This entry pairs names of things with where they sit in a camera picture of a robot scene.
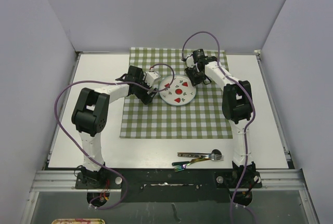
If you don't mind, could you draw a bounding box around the white plate with strawberries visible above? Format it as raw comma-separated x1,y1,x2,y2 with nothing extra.
159,75,196,106

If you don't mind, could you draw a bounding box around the green white checkered tablecloth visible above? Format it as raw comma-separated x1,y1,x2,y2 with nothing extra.
120,47,233,139

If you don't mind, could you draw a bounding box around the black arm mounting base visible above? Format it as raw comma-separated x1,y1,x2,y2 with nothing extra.
75,169,262,207

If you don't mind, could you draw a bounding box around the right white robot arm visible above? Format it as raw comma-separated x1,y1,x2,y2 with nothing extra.
182,49,255,187

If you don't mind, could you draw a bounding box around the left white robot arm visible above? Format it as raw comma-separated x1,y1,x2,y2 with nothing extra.
71,65,160,188

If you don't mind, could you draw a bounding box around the silver fork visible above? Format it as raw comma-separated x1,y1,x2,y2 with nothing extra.
177,149,224,162

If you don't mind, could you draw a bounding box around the iridescent rainbow fork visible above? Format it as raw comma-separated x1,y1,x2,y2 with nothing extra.
172,158,210,172

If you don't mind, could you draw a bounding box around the yellow rimmed tray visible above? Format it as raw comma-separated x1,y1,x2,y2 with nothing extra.
52,218,106,224

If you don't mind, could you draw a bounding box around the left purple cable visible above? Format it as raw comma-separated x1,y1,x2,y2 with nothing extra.
55,64,175,210

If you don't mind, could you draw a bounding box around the purple cable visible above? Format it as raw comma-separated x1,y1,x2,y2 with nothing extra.
181,31,255,224
55,64,175,210

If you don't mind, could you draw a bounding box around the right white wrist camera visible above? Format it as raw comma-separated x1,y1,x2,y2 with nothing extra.
181,55,197,69

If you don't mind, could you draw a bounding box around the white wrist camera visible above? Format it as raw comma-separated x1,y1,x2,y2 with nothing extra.
181,55,197,69
144,71,161,87

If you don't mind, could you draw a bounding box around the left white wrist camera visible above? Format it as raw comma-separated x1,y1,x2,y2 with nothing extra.
144,71,161,87

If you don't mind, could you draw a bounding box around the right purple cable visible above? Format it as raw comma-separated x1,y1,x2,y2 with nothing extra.
181,31,255,224

